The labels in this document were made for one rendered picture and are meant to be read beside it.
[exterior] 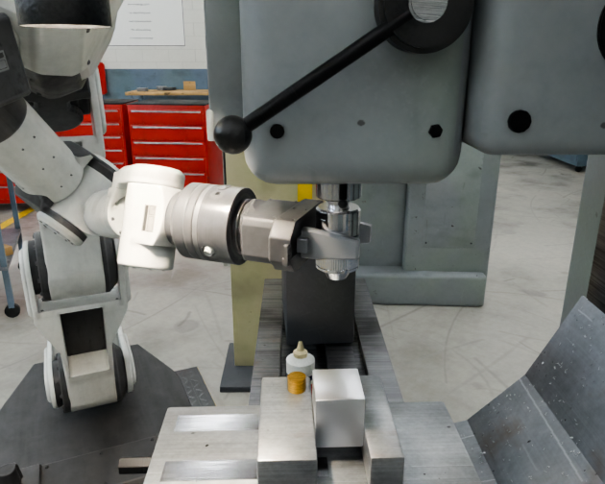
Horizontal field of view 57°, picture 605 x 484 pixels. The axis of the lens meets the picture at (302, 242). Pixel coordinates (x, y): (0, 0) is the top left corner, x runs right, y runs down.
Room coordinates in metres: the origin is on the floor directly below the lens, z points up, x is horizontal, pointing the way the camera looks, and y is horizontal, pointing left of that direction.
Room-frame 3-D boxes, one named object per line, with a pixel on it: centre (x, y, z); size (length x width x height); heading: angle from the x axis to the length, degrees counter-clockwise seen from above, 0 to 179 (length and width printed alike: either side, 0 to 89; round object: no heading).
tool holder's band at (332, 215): (0.56, -0.04, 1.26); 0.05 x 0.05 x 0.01
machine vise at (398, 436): (0.52, -0.01, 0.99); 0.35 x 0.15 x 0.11; 92
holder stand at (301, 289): (0.98, -0.02, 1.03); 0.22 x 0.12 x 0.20; 4
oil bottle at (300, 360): (0.68, 0.00, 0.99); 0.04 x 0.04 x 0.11
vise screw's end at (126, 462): (0.51, 0.19, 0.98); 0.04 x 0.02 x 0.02; 92
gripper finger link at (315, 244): (0.53, -0.03, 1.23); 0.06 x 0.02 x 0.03; 70
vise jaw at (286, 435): (0.52, 0.02, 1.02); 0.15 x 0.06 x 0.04; 2
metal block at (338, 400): (0.52, -0.04, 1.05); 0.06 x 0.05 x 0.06; 2
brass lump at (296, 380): (0.57, 0.01, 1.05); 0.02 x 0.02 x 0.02
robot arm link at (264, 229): (0.59, 0.05, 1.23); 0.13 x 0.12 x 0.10; 161
